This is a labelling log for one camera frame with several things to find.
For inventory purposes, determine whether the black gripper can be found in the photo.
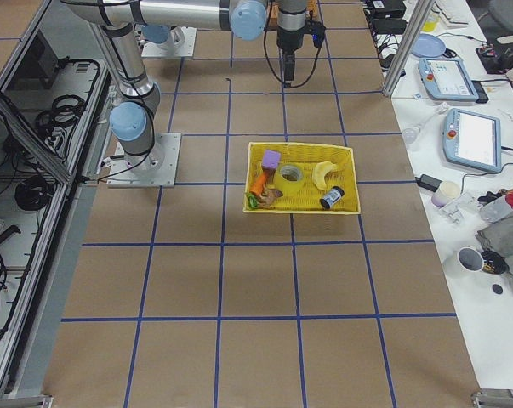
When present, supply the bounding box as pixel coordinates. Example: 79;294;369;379
276;27;304;87

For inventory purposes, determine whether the yellow tape roll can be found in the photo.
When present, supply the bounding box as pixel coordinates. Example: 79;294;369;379
273;163;304;196

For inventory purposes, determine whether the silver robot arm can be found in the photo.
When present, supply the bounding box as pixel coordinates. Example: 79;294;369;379
141;25;185;49
66;1;271;175

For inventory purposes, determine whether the purple foam block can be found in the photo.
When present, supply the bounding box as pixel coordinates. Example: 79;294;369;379
261;150;282;171

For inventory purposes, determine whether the toy banana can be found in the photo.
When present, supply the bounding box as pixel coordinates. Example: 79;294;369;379
311;161;339;190

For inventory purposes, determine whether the toy carrot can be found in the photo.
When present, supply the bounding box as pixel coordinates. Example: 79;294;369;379
246;171;269;210

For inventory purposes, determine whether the brown toy animal figure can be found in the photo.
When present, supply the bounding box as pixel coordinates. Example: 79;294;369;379
256;189;283;208

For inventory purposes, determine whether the black cylindrical can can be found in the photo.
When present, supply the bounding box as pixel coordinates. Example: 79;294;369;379
319;186;345;210

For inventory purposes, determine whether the light blue plate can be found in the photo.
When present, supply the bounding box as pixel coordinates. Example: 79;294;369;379
411;33;447;58

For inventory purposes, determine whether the upper teach pendant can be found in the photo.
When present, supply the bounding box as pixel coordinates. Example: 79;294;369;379
418;58;478;102

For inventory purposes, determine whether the teach pendant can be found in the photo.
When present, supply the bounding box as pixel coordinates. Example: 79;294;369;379
418;58;478;102
442;108;502;173

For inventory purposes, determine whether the lower teach pendant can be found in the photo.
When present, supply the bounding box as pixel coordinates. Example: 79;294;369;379
442;108;502;173

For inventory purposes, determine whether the white lilac cup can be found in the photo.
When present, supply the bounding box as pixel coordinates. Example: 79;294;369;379
431;181;460;207

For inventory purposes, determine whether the white mug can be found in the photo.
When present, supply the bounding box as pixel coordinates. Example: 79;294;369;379
442;246;484;278

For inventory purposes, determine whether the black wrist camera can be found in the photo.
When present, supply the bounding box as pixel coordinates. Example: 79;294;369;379
304;20;326;48

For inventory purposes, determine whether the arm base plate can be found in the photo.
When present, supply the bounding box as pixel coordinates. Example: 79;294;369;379
106;133;181;188
140;26;197;60

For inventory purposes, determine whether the aluminium frame post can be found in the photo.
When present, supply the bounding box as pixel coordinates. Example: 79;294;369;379
382;0;435;97

